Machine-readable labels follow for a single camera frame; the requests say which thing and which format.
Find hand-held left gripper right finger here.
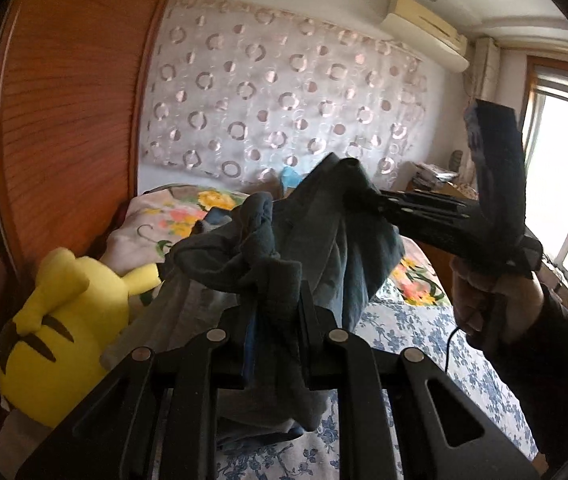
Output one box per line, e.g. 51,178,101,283
298,284,540,480

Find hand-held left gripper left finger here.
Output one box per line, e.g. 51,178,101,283
16,305,265,480

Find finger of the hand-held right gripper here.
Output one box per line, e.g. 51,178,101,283
378,187,481,213
380,206,477,255

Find grey-blue pants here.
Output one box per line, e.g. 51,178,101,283
101,152,407,442

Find person's right forearm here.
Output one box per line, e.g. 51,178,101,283
465,280,568,467

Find person's right hand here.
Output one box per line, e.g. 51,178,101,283
450,255,546,352

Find pile of papers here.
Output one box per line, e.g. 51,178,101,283
410,161,461,187

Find window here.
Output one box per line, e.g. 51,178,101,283
518,55,568,283

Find teal packet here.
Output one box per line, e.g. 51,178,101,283
279,167,311,194

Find yellow plush toy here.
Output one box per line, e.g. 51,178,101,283
0,247,161,429

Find white air conditioner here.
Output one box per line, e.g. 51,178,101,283
378,0,471,73

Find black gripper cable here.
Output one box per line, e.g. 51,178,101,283
443,300,491,375

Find circle-patterned wall curtain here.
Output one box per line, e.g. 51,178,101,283
136,0,431,197

